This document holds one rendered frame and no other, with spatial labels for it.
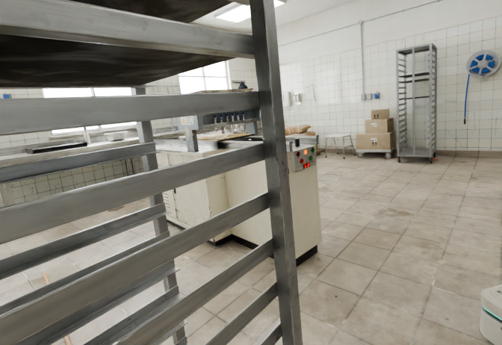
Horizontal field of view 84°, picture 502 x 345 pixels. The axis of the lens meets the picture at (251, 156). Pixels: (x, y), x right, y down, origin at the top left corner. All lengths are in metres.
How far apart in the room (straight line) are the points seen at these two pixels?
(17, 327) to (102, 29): 0.29
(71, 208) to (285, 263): 0.37
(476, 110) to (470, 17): 1.42
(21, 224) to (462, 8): 5.85
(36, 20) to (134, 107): 0.11
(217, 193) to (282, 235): 1.82
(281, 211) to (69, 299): 0.32
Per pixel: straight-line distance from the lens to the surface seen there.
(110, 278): 0.36
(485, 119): 5.77
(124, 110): 0.34
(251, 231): 2.28
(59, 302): 0.35
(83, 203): 0.33
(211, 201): 2.31
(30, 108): 0.32
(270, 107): 0.47
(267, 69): 0.47
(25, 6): 0.34
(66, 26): 0.34
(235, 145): 2.16
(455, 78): 5.77
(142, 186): 0.35
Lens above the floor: 1.13
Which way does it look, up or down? 9 degrees down
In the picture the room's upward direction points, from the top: 6 degrees counter-clockwise
